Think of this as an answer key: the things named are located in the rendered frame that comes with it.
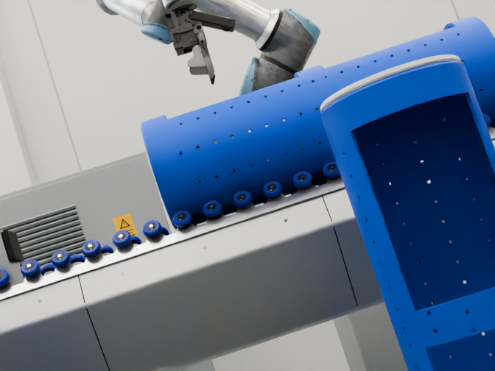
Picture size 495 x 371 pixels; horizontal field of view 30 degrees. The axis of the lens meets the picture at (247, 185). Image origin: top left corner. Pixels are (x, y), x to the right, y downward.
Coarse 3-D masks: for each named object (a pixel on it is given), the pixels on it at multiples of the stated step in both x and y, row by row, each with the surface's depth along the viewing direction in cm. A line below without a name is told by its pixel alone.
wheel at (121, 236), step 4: (116, 232) 219; (120, 232) 218; (124, 232) 218; (128, 232) 218; (116, 236) 218; (120, 236) 217; (124, 236) 217; (128, 236) 217; (112, 240) 218; (116, 240) 217; (120, 240) 217; (124, 240) 216; (128, 240) 217; (116, 244) 216; (120, 244) 216; (124, 244) 216
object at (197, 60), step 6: (198, 48) 230; (198, 54) 229; (192, 60) 229; (198, 60) 229; (204, 60) 228; (210, 60) 228; (192, 66) 228; (198, 66) 228; (204, 66) 228; (210, 66) 228; (210, 72) 228
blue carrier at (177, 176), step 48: (432, 48) 221; (480, 48) 220; (240, 96) 223; (288, 96) 220; (480, 96) 220; (144, 144) 219; (192, 144) 217; (240, 144) 217; (288, 144) 217; (192, 192) 218; (288, 192) 227
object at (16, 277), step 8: (0, 232) 224; (8, 232) 225; (0, 240) 223; (8, 240) 224; (16, 240) 231; (0, 248) 223; (8, 248) 224; (16, 248) 228; (0, 256) 223; (8, 256) 224; (16, 256) 225; (0, 264) 223; (8, 264) 223; (16, 264) 229; (8, 272) 222; (16, 272) 227; (16, 280) 224
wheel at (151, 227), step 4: (152, 220) 219; (144, 224) 219; (148, 224) 218; (152, 224) 218; (156, 224) 218; (160, 224) 218; (144, 228) 218; (148, 228) 217; (152, 228) 217; (156, 228) 217; (160, 228) 217; (144, 232) 217; (148, 232) 217; (152, 232) 216; (156, 232) 217; (160, 232) 218; (148, 236) 217; (152, 236) 217
